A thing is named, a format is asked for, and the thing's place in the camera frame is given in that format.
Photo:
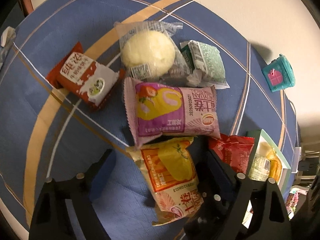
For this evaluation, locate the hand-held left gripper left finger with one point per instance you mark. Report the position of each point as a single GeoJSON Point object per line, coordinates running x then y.
{"type": "Point", "coordinates": [102, 172]}

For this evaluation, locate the large clear-wrapped white bun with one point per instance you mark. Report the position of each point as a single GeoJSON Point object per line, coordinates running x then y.
{"type": "Point", "coordinates": [147, 52]}

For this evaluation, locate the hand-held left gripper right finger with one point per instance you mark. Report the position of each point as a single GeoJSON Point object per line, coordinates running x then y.
{"type": "Point", "coordinates": [217, 165]}

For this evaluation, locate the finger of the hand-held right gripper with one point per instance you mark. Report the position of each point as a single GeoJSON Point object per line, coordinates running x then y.
{"type": "Point", "coordinates": [212, 210]}

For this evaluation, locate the pink board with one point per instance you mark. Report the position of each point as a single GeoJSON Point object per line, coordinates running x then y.
{"type": "Point", "coordinates": [27, 3]}

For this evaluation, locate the white tray with teal rim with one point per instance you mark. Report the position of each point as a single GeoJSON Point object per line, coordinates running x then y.
{"type": "Point", "coordinates": [275, 147]}

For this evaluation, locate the red and white biscuit packet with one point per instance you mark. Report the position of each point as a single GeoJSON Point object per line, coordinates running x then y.
{"type": "Point", "coordinates": [80, 77]}

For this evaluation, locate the small red snack packet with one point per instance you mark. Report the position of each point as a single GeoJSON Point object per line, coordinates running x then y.
{"type": "Point", "coordinates": [232, 150]}

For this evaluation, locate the mint green snack packet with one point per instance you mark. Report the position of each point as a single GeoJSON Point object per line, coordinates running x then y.
{"type": "Point", "coordinates": [207, 62]}

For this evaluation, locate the blue and white wrapper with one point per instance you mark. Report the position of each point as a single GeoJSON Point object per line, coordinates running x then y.
{"type": "Point", "coordinates": [7, 35]}

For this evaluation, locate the pink roll cake packet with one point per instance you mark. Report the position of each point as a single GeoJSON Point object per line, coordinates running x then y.
{"type": "Point", "coordinates": [170, 110]}

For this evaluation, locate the white power strip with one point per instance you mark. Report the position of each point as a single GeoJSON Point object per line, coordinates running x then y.
{"type": "Point", "coordinates": [297, 152]}

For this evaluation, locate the white shelf unit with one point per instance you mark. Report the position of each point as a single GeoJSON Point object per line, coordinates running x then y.
{"type": "Point", "coordinates": [312, 155]}

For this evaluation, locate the colourful toy clutter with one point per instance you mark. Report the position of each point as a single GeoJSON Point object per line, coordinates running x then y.
{"type": "Point", "coordinates": [292, 200]}

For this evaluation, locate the yellow roll cake packet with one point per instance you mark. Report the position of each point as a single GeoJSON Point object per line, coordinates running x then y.
{"type": "Point", "coordinates": [170, 170]}

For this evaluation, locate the clear yellow cake packet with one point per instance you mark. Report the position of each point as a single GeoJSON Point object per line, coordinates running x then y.
{"type": "Point", "coordinates": [275, 170]}

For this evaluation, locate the blue plaid tablecloth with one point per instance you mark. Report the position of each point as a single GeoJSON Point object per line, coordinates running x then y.
{"type": "Point", "coordinates": [75, 135]}

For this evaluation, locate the small black box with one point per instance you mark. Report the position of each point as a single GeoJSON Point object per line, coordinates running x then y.
{"type": "Point", "coordinates": [305, 166]}

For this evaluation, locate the teal house-shaped tin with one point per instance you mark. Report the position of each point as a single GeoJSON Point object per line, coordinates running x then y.
{"type": "Point", "coordinates": [280, 72]}

